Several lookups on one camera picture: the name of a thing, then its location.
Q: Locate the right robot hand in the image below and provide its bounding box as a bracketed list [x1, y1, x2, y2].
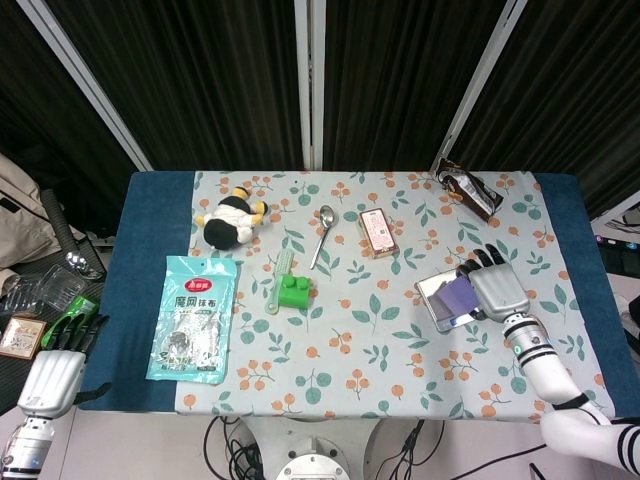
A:
[455, 243, 532, 322]

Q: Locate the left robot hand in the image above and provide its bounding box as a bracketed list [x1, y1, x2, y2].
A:
[17, 314, 113, 419]

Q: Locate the purple cube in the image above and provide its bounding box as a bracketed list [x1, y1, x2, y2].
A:
[428, 276, 480, 311]

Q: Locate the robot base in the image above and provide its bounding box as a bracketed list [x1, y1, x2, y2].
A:
[239, 415, 386, 480]

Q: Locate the brown framed box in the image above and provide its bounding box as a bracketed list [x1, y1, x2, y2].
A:
[0, 314, 47, 359]

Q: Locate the green packet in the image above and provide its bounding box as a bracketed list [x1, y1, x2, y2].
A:
[41, 294, 101, 349]

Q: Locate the clear plastic tray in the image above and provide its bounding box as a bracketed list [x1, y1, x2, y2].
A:
[29, 264, 91, 314]

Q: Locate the brown snack packet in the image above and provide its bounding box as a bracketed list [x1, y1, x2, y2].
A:
[435, 156, 505, 225]

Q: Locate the metal ladle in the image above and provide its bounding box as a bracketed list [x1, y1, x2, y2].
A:
[65, 249, 104, 280]

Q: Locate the blue table mat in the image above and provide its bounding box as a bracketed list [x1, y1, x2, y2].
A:
[77, 170, 640, 419]

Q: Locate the pink printed small box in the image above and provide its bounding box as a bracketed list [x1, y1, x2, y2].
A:
[358, 208, 400, 260]

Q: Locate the floral tablecloth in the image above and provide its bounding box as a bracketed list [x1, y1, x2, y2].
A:
[175, 170, 609, 425]

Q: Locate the cleaning cloth package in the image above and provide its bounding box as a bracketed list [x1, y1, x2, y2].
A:
[145, 254, 239, 386]

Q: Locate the beige bag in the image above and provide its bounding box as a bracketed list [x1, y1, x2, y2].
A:
[0, 152, 66, 271]

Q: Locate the metal spoon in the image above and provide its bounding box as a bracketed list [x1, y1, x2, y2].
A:
[309, 204, 338, 271]

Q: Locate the green toy block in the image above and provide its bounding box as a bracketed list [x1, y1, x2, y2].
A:
[277, 274, 313, 310]

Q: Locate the light green comb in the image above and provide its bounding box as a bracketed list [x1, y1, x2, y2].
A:
[265, 249, 294, 316]

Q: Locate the black white plush toy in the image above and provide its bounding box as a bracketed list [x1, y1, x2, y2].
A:
[193, 186, 272, 250]

